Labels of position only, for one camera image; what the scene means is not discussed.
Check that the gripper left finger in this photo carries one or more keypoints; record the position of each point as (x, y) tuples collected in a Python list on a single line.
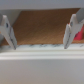
[(8, 32)]

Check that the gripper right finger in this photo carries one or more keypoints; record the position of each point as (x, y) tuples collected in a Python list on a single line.
[(70, 30)]

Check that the pink block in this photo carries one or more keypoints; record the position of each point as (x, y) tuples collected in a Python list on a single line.
[(80, 34)]

